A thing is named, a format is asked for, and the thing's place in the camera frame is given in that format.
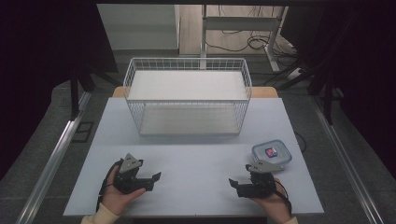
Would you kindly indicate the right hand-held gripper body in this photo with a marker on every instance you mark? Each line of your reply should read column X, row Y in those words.
column 260, row 183

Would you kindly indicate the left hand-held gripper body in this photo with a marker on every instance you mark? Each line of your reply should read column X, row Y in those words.
column 128, row 179

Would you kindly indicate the person's left hand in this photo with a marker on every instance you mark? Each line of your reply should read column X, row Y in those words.
column 116, row 199

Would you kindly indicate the person's right hand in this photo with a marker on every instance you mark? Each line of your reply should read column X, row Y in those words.
column 275, row 205

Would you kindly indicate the clear blue-lidded food container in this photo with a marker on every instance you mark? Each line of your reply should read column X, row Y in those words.
column 271, row 151

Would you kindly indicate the black tripod stand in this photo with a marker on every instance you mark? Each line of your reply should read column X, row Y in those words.
column 74, row 93
column 327, row 93

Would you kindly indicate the white power strip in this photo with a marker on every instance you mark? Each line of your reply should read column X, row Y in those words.
column 294, row 73

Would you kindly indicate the dark curtain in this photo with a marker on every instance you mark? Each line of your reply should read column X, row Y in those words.
column 361, row 62
column 40, row 62

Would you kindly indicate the white cabinet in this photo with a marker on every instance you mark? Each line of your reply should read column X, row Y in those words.
column 138, row 26

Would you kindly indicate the black floor frame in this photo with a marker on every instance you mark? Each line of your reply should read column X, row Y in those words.
column 82, row 132

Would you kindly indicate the aluminium rail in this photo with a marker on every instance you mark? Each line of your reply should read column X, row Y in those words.
column 345, row 158
column 53, row 158

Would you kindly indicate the white desk frame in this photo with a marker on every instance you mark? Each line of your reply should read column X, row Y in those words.
column 241, row 23

